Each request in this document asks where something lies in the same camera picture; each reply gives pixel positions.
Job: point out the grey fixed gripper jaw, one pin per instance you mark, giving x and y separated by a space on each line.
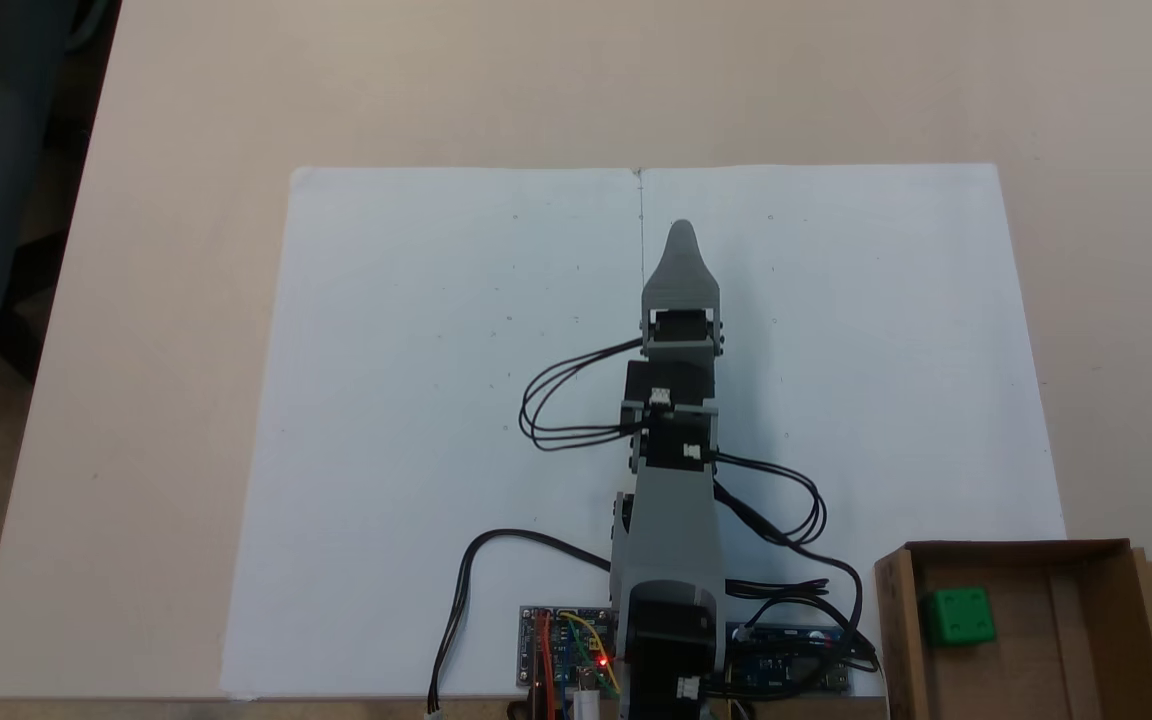
681 275

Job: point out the green die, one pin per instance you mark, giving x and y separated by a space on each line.
958 615

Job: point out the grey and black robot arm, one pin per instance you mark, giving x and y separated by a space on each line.
671 530

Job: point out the white paper sheet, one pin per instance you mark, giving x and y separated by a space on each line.
386 300
886 250

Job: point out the blue circuit board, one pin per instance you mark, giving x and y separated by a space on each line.
786 676

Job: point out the brown cardboard box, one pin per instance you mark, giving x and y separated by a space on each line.
1056 640

